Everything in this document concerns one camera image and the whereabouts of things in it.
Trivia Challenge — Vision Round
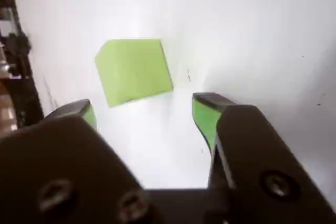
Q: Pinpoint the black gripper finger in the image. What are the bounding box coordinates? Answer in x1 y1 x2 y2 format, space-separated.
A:
0 99 163 224
192 92 336 224

